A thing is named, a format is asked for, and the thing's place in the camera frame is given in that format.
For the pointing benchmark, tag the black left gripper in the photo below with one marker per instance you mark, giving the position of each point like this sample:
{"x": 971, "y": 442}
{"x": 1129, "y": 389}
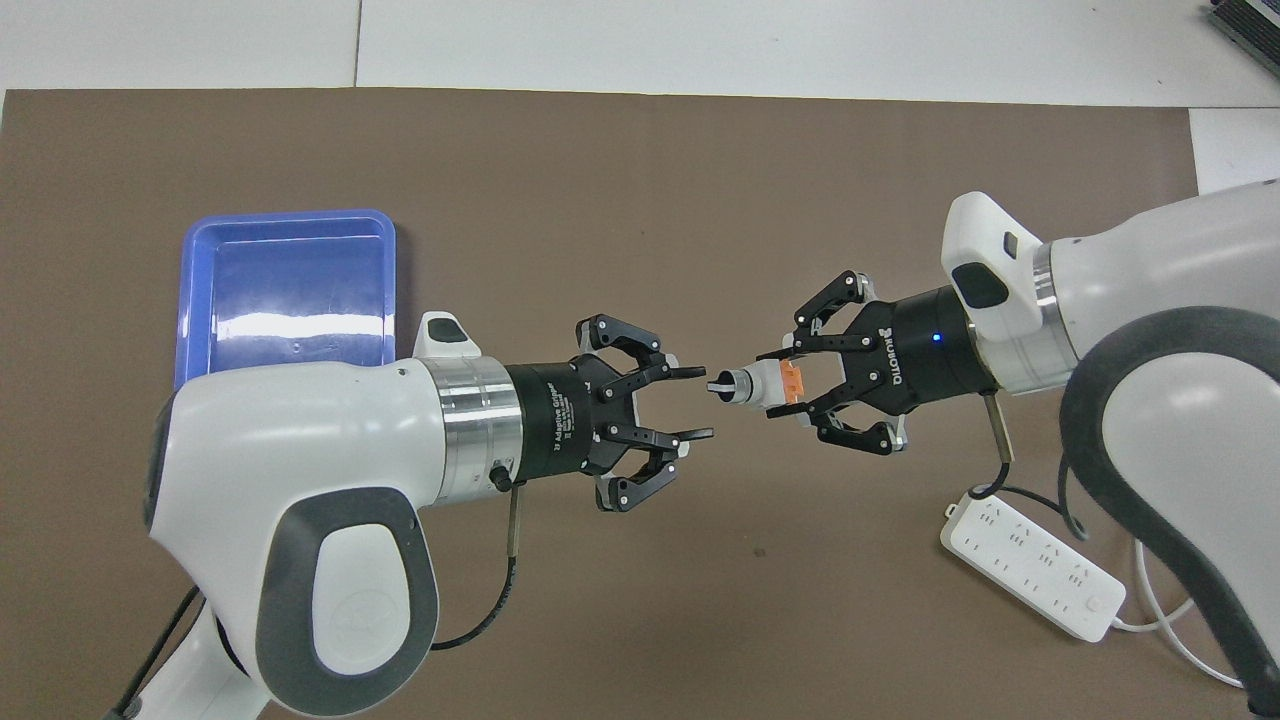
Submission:
{"x": 560, "y": 420}

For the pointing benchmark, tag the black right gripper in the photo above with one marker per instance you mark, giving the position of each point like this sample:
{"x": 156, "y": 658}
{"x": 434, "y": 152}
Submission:
{"x": 920, "y": 355}

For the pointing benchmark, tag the white orange knob switch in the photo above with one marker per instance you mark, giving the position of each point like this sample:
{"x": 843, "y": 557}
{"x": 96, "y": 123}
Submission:
{"x": 765, "y": 385}

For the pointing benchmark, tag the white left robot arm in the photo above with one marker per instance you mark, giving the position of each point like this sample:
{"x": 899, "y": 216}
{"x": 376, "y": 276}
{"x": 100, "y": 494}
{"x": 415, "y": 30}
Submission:
{"x": 280, "y": 480}

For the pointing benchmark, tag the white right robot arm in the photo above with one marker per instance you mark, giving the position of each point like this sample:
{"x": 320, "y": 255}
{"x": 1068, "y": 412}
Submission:
{"x": 1180, "y": 300}

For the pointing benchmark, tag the brown table mat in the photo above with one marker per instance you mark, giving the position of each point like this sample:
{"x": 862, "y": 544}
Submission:
{"x": 650, "y": 200}

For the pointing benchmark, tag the white power strip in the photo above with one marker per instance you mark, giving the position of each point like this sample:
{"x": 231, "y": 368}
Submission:
{"x": 1030, "y": 565}

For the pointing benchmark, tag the blue plastic tray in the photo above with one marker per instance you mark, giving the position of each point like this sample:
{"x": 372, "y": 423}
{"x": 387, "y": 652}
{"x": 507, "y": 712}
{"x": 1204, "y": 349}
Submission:
{"x": 280, "y": 290}

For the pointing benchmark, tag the dark ribbed device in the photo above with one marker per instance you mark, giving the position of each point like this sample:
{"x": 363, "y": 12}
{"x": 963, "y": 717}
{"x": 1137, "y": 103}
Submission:
{"x": 1250, "y": 25}

